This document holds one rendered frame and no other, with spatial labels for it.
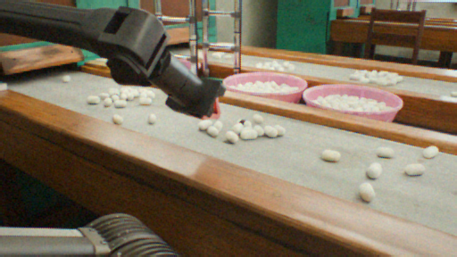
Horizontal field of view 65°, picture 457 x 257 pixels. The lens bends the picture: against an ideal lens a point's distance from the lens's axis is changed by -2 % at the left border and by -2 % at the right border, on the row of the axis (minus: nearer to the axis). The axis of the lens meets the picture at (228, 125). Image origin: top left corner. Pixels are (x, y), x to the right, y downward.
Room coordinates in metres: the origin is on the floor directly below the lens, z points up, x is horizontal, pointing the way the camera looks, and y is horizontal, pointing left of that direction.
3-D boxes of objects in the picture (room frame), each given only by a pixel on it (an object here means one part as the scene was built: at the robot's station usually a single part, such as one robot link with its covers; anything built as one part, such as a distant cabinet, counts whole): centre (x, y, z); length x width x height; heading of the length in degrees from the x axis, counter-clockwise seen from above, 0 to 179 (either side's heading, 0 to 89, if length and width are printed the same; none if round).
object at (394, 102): (0.97, -0.34, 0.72); 0.27 x 0.27 x 0.10
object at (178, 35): (1.83, 0.26, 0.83); 0.30 x 0.06 x 0.07; 144
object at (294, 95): (1.14, -0.12, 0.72); 0.27 x 0.27 x 0.10
